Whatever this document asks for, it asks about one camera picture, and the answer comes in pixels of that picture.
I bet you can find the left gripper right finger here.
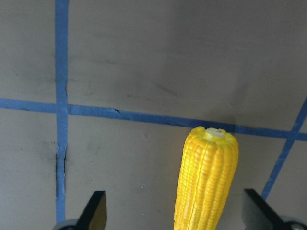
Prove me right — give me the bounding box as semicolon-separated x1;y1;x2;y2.
242;189;288;230

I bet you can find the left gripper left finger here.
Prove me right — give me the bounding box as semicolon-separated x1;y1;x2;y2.
75;191;107;230

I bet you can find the yellow corn cob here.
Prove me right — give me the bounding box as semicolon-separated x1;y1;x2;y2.
173;126;239;230

